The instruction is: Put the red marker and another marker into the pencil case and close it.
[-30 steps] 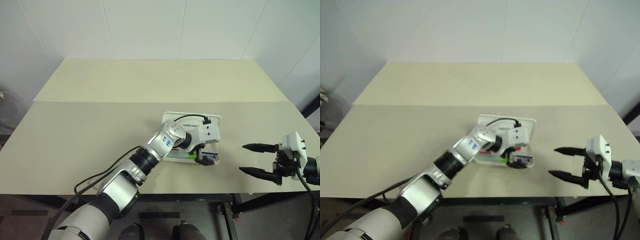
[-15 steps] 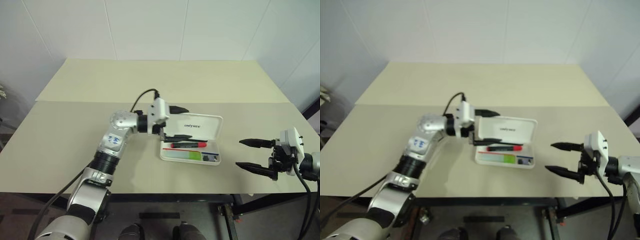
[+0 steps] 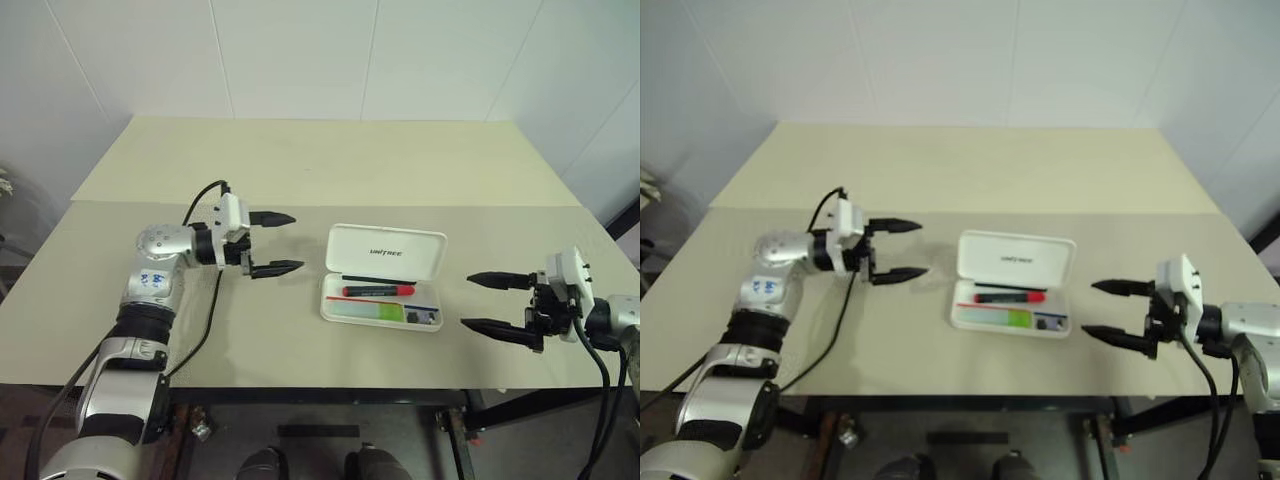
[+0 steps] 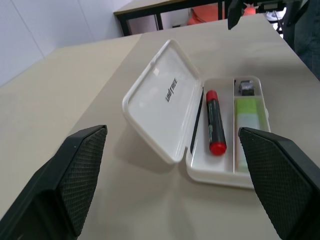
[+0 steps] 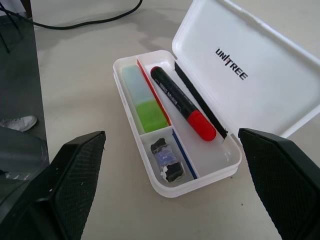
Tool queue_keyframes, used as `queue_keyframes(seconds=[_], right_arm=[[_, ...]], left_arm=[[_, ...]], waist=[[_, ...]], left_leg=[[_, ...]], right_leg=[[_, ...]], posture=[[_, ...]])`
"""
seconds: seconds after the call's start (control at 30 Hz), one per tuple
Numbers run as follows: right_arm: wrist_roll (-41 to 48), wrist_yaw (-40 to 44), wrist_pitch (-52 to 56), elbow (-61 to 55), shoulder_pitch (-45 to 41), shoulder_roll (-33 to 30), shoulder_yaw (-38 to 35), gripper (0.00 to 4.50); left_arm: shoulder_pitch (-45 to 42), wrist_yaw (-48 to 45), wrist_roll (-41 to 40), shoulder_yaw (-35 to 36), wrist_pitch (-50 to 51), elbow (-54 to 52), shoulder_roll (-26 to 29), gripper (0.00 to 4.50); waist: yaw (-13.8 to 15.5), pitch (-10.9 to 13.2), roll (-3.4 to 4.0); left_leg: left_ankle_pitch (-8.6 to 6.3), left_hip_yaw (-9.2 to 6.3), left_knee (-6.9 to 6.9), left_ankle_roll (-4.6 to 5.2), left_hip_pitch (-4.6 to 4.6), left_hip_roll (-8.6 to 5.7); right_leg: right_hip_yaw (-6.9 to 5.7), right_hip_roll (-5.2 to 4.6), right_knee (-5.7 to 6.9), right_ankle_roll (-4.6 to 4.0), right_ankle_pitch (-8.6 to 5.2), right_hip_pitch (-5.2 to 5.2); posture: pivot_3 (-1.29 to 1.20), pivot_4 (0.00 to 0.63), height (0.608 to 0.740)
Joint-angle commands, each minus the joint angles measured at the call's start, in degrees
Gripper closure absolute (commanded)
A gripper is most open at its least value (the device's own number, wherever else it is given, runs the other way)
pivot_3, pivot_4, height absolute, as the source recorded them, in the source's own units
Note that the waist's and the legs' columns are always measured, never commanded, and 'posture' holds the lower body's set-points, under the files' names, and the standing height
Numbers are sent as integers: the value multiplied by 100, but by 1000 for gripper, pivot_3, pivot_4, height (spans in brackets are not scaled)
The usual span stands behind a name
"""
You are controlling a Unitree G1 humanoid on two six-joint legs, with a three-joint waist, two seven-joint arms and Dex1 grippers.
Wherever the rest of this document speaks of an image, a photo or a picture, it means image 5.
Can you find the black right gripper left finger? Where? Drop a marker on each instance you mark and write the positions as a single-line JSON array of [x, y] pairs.
[[57, 195]]

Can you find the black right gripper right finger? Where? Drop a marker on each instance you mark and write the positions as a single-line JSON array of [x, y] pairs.
[[285, 185]]

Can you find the black and blue eraser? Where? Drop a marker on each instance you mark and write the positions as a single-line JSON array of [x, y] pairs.
[[167, 160]]

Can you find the green highlighter pen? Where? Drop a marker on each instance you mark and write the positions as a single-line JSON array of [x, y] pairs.
[[140, 95]]

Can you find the black marker with red cap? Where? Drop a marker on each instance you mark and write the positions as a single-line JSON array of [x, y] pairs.
[[175, 96]]

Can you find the white plastic pencil case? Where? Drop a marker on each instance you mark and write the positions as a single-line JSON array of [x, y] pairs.
[[250, 37]]

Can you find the dark grey rounded object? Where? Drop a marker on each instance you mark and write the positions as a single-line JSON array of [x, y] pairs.
[[22, 150]]

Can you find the white shoe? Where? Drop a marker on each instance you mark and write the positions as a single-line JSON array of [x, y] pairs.
[[20, 123]]

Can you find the brown wooden leg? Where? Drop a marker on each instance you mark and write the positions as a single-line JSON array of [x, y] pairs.
[[26, 7]]

